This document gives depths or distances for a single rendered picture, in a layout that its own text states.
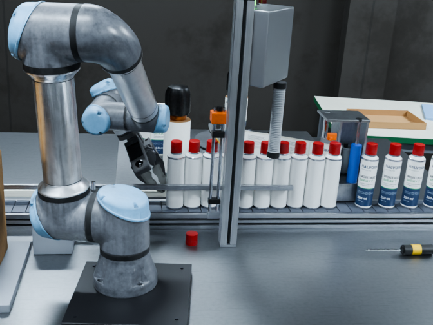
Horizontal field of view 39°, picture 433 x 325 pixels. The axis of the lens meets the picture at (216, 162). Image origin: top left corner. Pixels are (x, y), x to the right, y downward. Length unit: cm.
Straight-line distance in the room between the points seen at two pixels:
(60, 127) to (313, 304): 71
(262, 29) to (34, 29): 56
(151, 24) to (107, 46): 294
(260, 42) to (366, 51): 263
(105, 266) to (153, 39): 290
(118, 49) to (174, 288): 57
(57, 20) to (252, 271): 79
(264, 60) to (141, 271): 59
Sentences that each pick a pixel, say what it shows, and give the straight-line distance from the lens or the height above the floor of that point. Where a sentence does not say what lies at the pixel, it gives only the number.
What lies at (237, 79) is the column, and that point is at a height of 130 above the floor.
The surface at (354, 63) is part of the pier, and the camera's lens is 411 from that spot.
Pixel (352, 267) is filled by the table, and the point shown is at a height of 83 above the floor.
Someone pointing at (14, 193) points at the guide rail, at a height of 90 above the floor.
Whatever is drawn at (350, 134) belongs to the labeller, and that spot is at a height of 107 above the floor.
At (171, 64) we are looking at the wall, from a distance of 418.
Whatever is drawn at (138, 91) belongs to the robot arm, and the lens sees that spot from 139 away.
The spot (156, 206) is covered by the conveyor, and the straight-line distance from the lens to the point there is 180.
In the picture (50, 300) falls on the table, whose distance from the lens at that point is 147.
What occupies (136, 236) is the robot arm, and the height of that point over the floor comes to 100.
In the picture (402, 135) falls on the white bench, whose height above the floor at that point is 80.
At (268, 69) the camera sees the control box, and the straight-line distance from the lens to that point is 154.
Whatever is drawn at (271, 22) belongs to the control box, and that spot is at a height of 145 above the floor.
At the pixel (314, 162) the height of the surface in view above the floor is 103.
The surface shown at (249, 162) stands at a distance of 175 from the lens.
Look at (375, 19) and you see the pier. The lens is 409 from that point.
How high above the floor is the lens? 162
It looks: 20 degrees down
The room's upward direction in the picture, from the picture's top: 3 degrees clockwise
